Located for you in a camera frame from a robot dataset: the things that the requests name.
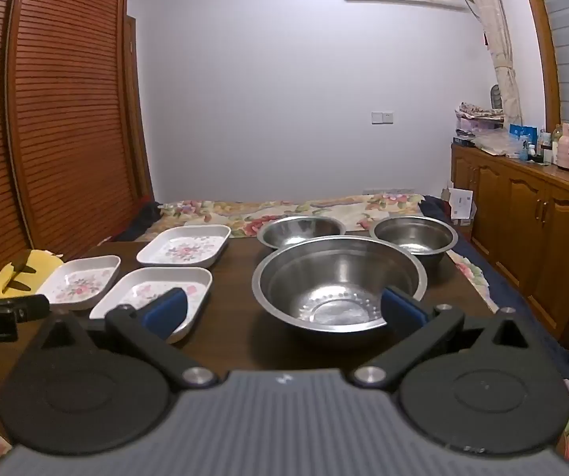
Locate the dark blue bed sheet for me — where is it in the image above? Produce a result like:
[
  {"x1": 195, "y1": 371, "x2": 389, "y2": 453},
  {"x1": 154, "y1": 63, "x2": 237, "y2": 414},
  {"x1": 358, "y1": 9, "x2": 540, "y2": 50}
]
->
[{"x1": 418, "y1": 195, "x2": 569, "y2": 403}]

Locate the wooden sideboard cabinet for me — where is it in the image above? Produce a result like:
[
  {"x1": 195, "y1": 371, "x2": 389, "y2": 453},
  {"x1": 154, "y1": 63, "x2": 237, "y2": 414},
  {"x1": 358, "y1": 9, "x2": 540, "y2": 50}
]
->
[{"x1": 450, "y1": 142, "x2": 569, "y2": 354}]

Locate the white floral rectangular plate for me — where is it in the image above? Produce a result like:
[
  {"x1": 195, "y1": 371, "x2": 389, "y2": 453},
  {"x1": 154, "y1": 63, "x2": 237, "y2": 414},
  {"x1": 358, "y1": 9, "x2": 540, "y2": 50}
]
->
[
  {"x1": 89, "y1": 267, "x2": 213, "y2": 344},
  {"x1": 136, "y1": 225, "x2": 232, "y2": 267},
  {"x1": 36, "y1": 255, "x2": 122, "y2": 311}
]

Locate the wooden louvered wardrobe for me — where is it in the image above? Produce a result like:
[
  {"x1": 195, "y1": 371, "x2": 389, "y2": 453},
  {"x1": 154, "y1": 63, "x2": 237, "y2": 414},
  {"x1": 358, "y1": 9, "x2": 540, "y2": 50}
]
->
[{"x1": 0, "y1": 0, "x2": 155, "y2": 265}]

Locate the clear plastic bag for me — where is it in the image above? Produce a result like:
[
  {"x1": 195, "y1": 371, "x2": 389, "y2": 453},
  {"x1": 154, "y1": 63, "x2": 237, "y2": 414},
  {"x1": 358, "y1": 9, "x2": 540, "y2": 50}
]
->
[{"x1": 475, "y1": 131, "x2": 519, "y2": 158}]

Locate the blue box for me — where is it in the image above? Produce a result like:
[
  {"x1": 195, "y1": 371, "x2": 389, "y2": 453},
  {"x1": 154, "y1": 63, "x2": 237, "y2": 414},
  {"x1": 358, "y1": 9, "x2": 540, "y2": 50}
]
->
[{"x1": 509, "y1": 124, "x2": 538, "y2": 152}]

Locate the small steel bowl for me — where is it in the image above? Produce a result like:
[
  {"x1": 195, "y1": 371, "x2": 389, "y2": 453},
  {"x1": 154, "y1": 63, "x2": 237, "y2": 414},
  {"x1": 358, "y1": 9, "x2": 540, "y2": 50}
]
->
[{"x1": 370, "y1": 217, "x2": 458, "y2": 276}]

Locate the beige curtain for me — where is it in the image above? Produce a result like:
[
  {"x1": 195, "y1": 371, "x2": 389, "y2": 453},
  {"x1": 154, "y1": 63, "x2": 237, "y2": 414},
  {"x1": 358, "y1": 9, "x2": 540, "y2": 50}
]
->
[{"x1": 463, "y1": 0, "x2": 521, "y2": 126}]

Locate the floral blanket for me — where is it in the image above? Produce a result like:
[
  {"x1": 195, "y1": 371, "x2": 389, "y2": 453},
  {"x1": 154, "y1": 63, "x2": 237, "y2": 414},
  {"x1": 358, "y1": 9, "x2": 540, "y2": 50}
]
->
[{"x1": 0, "y1": 193, "x2": 569, "y2": 476}]

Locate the dark cloth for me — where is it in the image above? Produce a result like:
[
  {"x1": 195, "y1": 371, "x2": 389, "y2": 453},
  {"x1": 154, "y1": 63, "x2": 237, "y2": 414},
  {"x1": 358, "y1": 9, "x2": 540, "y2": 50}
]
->
[{"x1": 115, "y1": 201, "x2": 165, "y2": 244}]

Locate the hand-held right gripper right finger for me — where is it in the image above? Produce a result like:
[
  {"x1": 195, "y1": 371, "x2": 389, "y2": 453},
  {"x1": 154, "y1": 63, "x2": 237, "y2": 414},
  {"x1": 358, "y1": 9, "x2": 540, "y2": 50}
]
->
[{"x1": 349, "y1": 286, "x2": 543, "y2": 390}]

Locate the pink thermos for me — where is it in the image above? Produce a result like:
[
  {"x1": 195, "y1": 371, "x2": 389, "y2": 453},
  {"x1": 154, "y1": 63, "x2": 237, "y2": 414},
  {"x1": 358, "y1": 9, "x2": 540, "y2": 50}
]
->
[{"x1": 557, "y1": 123, "x2": 569, "y2": 170}]

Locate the pile of folded cloths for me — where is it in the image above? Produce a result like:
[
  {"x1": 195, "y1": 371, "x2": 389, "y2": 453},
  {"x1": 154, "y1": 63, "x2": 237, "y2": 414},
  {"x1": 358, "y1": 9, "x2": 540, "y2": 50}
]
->
[{"x1": 455, "y1": 102, "x2": 506, "y2": 140}]

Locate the large steel bowl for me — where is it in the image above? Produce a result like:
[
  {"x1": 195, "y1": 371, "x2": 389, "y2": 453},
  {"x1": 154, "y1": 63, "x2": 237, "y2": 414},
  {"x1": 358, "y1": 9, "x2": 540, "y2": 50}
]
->
[{"x1": 252, "y1": 235, "x2": 429, "y2": 346}]

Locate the white cardboard box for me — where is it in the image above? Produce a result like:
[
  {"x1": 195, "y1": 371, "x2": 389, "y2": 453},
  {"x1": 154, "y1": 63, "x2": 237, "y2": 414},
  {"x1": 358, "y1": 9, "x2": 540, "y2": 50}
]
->
[{"x1": 444, "y1": 187, "x2": 475, "y2": 222}]

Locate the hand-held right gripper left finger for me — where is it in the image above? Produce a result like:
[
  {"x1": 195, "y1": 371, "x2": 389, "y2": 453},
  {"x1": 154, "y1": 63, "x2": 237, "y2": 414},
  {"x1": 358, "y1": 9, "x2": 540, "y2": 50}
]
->
[{"x1": 29, "y1": 288, "x2": 218, "y2": 390}]

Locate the wooden window frame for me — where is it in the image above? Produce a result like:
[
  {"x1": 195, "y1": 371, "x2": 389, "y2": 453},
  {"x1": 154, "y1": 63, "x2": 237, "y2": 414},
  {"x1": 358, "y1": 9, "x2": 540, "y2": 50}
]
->
[{"x1": 515, "y1": 0, "x2": 563, "y2": 131}]

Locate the medium steel bowl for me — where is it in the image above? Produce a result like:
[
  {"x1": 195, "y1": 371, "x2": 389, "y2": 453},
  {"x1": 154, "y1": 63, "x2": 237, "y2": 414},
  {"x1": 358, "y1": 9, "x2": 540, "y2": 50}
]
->
[{"x1": 257, "y1": 215, "x2": 347, "y2": 250}]

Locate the yellow plush toy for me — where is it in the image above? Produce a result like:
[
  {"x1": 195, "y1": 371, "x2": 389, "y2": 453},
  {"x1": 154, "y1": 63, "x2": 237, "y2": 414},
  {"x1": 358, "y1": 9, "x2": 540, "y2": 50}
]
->
[{"x1": 0, "y1": 249, "x2": 65, "y2": 301}]

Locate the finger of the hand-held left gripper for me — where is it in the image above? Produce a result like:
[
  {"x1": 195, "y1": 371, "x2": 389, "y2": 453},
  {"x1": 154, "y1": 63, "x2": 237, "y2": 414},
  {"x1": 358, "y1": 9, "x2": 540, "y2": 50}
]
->
[{"x1": 14, "y1": 294, "x2": 50, "y2": 322}]

